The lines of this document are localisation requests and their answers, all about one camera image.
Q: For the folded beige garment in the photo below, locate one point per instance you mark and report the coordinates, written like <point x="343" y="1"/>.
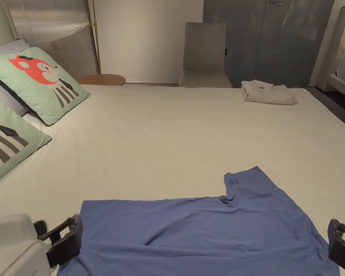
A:
<point x="266" y="92"/>

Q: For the grey wardrobe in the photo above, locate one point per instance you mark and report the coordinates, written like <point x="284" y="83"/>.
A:
<point x="273" y="43"/>

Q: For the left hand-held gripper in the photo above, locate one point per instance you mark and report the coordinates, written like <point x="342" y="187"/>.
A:
<point x="14" y="247"/>

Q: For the grey pillow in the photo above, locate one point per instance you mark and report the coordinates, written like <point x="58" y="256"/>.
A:
<point x="5" y="95"/>

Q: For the blue shirt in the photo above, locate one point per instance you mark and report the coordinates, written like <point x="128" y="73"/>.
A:
<point x="207" y="230"/>

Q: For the green fox print cushion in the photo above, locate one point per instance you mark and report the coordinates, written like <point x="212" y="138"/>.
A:
<point x="8" y="143"/>
<point x="37" y="83"/>

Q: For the gold floor lamp pole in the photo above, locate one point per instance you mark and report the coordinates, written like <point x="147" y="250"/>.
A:
<point x="96" y="37"/>

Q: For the bed with beige sheet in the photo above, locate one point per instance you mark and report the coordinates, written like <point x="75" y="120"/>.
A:
<point x="161" y="129"/>

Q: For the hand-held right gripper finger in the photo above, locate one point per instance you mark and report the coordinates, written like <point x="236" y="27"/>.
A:
<point x="343" y="258"/>
<point x="340" y="233"/>

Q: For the ribbed grey padded headboard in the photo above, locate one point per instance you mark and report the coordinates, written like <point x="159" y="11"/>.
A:
<point x="54" y="26"/>

